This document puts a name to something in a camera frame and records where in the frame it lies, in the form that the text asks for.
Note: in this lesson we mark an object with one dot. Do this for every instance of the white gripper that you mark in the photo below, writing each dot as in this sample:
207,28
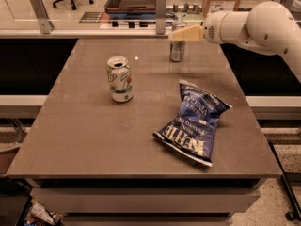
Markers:
213,28

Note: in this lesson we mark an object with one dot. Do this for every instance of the silver blue redbull can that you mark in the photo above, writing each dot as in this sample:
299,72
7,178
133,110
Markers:
177,47

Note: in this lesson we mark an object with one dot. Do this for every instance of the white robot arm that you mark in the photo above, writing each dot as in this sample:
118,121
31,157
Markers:
268,29

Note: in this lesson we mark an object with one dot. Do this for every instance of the white green soda can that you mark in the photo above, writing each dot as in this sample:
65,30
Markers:
119,78

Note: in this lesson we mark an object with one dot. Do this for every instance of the blue Kettle chips bag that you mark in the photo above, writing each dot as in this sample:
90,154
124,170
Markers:
192,132

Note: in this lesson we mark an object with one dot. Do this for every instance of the bin with trash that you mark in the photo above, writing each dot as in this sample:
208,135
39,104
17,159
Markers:
35,214

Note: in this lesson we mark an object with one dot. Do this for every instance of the middle metal glass bracket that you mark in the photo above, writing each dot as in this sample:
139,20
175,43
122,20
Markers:
160,17

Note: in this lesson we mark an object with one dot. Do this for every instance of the left metal glass bracket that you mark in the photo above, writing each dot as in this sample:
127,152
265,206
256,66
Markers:
44,22

